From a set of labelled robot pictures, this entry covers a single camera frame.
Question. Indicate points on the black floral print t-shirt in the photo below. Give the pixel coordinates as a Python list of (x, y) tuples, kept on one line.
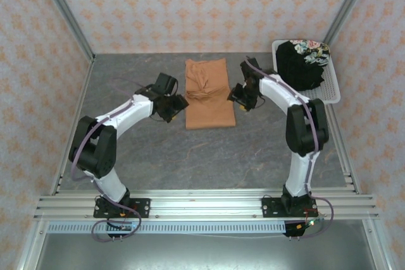
[(297, 67)]

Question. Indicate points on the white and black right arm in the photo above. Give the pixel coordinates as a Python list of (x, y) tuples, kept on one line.
[(303, 124)]

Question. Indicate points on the white plastic basket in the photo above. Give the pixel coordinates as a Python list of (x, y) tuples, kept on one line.
[(330, 83)]

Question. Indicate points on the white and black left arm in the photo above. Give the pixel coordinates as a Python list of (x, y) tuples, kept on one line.
[(126, 115)]

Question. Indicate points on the small controller circuit board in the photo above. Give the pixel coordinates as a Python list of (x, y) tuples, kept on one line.
[(125, 227), (308, 223)]

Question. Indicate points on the grey metal sheet panel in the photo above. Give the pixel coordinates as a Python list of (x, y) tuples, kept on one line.
[(205, 252)]

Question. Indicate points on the aluminium mounting rail beam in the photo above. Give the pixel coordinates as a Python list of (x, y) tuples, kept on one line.
[(205, 205)]

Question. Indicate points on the aluminium frame post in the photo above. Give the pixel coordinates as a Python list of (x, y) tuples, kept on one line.
[(64, 12), (349, 4)]

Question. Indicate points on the orange t-shirt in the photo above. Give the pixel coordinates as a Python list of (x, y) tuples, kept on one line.
[(210, 108)]

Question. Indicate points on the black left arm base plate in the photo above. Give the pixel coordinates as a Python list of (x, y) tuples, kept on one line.
[(142, 208)]

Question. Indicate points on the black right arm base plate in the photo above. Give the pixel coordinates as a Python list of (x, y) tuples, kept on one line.
[(270, 208)]

